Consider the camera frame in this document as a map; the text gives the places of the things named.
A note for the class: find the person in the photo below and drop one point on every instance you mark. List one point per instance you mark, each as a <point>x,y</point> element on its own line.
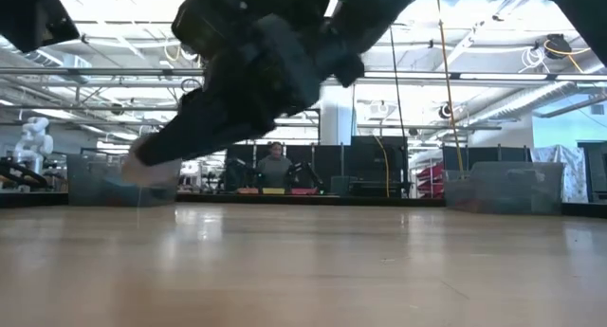
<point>275,170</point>

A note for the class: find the orange flat tray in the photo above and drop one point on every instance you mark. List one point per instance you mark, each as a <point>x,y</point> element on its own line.
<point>247,191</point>

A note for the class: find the black tall unit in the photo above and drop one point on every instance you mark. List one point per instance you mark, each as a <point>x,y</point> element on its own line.
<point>595,170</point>

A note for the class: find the pale patterned cloth cover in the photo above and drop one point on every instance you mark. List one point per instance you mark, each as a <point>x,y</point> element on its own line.
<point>571,175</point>

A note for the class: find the red shelf rack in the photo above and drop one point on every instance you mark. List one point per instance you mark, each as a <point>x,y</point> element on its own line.
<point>431,175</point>

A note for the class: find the black cabinet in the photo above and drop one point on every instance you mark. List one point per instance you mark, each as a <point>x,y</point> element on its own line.
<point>370,166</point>

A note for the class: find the natural wood cylinder block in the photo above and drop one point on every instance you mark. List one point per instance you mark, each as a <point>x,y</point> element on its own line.
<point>152,175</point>

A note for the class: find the pink flat tray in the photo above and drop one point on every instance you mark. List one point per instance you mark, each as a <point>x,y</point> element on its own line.
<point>303,191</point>

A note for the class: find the black aluminium table frame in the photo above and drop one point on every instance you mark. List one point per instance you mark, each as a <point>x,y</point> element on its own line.
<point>332,200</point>

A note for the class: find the black background robot arm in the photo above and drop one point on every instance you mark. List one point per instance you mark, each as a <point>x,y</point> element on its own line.
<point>237,173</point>
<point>303,173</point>

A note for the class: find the dark partition panels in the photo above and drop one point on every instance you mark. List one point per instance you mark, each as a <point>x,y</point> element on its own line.
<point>512,155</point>

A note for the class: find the clear plastic bin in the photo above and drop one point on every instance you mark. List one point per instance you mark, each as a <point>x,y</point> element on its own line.
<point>90,189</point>
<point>512,189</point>

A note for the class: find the yellow flat tray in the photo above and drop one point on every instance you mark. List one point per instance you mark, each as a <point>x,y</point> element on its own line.
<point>273,191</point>

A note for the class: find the black screen panels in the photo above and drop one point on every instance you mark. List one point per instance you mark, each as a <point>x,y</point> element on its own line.
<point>332,161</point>

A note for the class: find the black curved background equipment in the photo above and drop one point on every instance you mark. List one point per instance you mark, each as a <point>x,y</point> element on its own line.
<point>21,175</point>

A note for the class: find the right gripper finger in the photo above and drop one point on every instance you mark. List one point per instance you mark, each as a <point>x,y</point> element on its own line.
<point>185,121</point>
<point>223,130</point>

